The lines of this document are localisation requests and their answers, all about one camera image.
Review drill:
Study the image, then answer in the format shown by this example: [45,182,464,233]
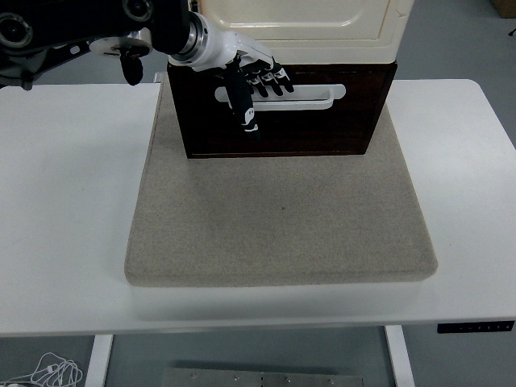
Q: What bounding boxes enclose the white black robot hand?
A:
[189,14,295,143]

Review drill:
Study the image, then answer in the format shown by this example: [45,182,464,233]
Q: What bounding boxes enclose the white drawer handle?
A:
[214,83,347,112]

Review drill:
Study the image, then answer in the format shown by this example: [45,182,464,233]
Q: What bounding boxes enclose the dark wooden drawer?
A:
[171,66,394,116]

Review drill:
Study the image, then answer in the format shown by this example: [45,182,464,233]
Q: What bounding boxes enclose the cream cabinet with door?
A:
[189,0,415,66]

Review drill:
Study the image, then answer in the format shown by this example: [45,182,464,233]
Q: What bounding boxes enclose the dark wooden drawer housing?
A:
[167,60,400,160]

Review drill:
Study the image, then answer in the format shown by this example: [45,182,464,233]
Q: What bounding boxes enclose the beige fabric mat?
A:
[123,78,439,288]

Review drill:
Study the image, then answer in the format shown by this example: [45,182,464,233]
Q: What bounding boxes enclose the cardboard box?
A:
[489,0,516,19]

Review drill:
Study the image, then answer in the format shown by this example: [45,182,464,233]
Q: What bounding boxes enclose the white table leg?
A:
[383,325,416,387]
[84,334,115,387]

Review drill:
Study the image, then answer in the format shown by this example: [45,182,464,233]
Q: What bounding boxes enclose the black table control panel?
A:
[437,321,516,335]

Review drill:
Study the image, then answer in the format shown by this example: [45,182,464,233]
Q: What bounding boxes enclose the white cable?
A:
[0,352,85,387]

